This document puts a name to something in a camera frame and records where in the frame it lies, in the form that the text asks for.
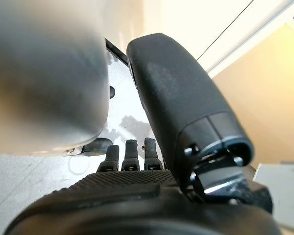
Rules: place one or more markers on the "silver robot leg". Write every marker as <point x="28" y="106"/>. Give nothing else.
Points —
<point x="44" y="80"/>

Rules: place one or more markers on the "white door frame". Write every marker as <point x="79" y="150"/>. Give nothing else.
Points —
<point x="250" y="46"/>

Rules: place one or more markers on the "black floor strip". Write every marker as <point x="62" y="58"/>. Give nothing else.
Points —
<point x="117" y="52"/>

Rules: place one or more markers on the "white box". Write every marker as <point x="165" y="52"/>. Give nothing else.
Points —
<point x="281" y="195"/>

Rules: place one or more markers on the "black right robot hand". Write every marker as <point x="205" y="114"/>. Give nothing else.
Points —
<point x="176" y="98"/>

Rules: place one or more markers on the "tan wooden panel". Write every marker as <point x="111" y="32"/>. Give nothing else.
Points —
<point x="267" y="98"/>

